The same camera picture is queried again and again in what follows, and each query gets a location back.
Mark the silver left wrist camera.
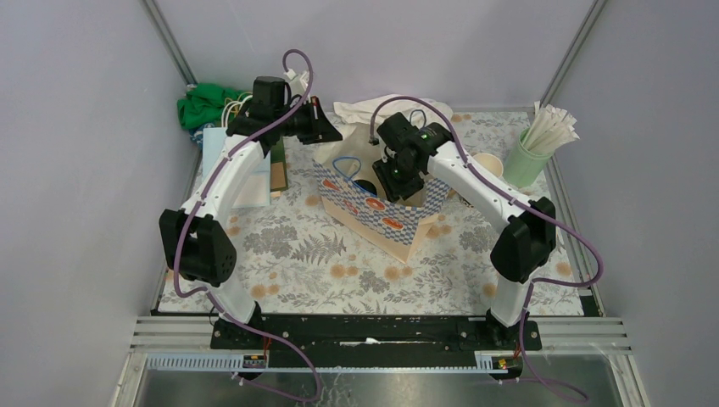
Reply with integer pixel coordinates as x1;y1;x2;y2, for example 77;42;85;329
284;68;309;98

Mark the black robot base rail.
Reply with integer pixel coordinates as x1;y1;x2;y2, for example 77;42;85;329
210;311;543;368

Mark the blue checkered paper bag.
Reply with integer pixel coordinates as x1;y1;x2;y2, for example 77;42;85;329
313;128;449;263

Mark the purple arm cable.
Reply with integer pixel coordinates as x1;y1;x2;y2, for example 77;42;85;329
367;95;605;405
172;49;324;404

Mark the light blue paper bag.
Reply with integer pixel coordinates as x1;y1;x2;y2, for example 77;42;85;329
201;125;272;210

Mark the green straw holder cup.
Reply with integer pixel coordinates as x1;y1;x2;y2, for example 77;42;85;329
503;128;553;188

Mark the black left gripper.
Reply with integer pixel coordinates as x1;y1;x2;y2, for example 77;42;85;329
273;95;343;144

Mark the bundle of white wrapped straws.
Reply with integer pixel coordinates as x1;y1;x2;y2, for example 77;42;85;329
520;101;580;155

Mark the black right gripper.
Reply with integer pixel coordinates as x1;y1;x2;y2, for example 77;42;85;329
372;152;424;208

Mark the white cloth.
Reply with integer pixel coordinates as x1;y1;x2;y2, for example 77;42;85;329
331;94;443;136

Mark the stack of black paper cups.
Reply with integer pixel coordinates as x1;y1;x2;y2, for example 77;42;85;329
461;153;504;208

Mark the black coffee lid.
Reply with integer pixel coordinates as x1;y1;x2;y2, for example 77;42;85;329
353;179;377;197

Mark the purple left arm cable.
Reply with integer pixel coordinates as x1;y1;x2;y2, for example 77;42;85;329
172;49;324;404

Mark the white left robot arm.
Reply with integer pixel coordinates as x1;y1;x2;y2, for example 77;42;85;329
159;76;342;348

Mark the green cloth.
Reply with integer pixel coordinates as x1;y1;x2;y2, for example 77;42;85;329
176;83;250;131

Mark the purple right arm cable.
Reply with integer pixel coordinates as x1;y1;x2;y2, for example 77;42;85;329
367;95;605;405

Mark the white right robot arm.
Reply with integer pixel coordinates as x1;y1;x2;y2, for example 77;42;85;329
372;113;556;349

